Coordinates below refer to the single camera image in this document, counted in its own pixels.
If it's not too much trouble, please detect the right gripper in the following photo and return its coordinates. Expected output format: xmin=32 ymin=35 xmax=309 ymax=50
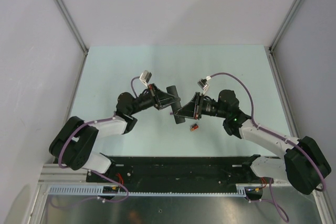
xmin=174 ymin=92 xmax=228 ymax=120

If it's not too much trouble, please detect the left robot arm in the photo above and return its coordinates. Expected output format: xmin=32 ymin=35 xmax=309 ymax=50
xmin=49 ymin=84 xmax=181 ymax=182

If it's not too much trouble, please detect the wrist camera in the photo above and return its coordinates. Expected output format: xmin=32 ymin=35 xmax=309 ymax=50
xmin=139 ymin=70 xmax=152 ymax=87
xmin=197 ymin=78 xmax=209 ymax=95

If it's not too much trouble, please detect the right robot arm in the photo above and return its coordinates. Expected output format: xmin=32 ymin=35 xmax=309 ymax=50
xmin=173 ymin=90 xmax=331 ymax=195

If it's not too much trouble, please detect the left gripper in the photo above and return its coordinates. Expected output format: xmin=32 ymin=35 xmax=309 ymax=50
xmin=129 ymin=83 xmax=180 ymax=115

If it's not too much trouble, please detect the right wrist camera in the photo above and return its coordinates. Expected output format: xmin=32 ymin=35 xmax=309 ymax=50
xmin=197 ymin=78 xmax=209 ymax=95

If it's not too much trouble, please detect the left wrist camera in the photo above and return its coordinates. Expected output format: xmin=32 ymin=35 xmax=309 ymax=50
xmin=139 ymin=70 xmax=152 ymax=87

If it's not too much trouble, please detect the red orange battery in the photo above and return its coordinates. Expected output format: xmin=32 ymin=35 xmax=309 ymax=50
xmin=190 ymin=126 xmax=199 ymax=131

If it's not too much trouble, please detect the grey cable duct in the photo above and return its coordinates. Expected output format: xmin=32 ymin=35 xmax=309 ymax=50
xmin=48 ymin=184 xmax=261 ymax=197

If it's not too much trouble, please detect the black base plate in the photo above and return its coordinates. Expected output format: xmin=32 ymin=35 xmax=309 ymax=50
xmin=86 ymin=155 xmax=279 ymax=193

